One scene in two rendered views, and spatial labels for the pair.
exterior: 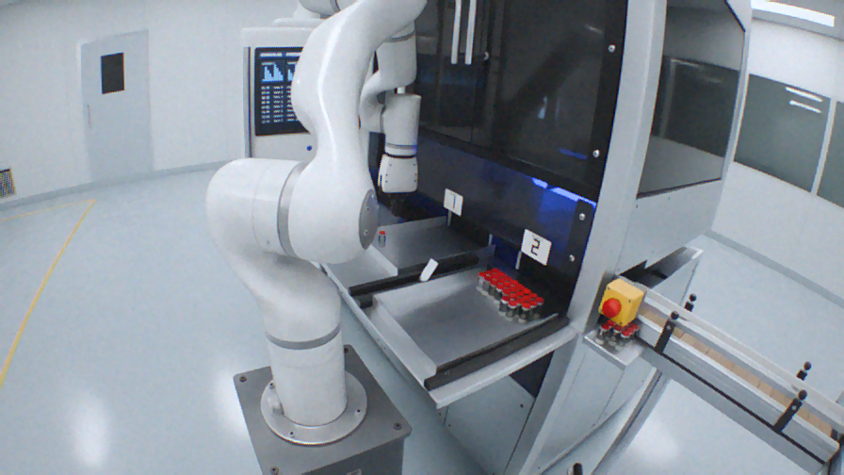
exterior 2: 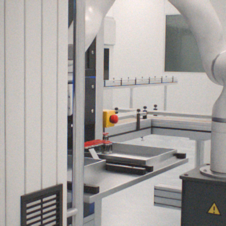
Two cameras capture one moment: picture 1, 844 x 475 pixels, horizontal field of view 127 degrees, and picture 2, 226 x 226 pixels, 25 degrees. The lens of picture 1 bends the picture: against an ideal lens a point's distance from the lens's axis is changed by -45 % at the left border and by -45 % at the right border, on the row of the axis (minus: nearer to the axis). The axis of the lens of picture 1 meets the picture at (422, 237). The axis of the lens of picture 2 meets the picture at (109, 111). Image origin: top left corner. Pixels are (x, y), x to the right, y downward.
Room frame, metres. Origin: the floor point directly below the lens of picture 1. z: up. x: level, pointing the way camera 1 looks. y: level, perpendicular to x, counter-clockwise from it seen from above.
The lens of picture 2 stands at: (1.54, 1.59, 1.24)
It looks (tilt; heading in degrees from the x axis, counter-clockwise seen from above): 6 degrees down; 245
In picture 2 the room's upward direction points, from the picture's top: 1 degrees clockwise
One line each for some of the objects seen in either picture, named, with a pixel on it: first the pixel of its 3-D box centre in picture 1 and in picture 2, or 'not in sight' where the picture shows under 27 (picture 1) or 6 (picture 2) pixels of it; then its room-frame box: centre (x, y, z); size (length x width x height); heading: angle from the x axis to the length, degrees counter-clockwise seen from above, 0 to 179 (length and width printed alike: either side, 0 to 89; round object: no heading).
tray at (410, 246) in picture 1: (425, 243); (41, 165); (1.05, -0.01, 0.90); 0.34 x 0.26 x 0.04; 124
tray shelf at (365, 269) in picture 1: (437, 282); (87, 167); (0.87, -0.05, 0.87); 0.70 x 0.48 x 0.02; 34
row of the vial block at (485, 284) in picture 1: (501, 296); (97, 149); (0.77, -0.20, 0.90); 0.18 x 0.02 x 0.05; 34
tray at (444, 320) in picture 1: (465, 311); (121, 154); (0.70, -0.11, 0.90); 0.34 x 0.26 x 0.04; 124
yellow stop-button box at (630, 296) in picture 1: (622, 301); (104, 118); (0.63, -0.44, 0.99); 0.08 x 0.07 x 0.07; 124
